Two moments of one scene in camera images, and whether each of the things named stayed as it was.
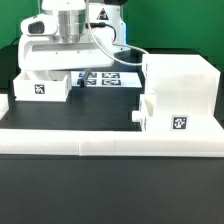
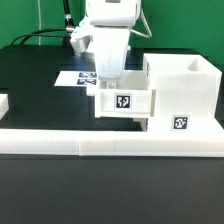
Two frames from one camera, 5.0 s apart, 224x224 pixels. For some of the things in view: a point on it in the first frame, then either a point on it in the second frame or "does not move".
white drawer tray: x=42 y=85 → x=130 y=96
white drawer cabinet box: x=180 y=93 does not move
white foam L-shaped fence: x=106 y=142 does not move
